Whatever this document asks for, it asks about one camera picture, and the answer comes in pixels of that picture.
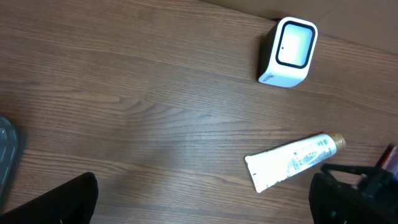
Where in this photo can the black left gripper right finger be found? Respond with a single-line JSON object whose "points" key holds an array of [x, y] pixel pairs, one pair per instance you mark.
{"points": [[328, 207]]}

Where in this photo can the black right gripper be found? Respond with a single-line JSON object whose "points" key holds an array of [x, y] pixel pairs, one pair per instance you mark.
{"points": [[376, 188]]}

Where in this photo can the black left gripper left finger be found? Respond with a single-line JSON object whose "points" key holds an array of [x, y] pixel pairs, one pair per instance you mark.
{"points": [[71, 202]]}

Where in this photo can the purple snack packet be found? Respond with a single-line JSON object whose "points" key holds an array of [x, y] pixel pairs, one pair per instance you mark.
{"points": [[388, 160]]}

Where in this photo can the white cosmetic tube gold cap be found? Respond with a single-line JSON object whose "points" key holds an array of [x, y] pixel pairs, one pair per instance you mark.
{"points": [[273, 166]]}

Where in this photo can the white barcode scanner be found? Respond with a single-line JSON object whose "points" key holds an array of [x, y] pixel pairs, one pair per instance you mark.
{"points": [[287, 52]]}

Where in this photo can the grey plastic basket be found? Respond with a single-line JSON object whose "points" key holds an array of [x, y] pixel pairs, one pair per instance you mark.
{"points": [[9, 143]]}

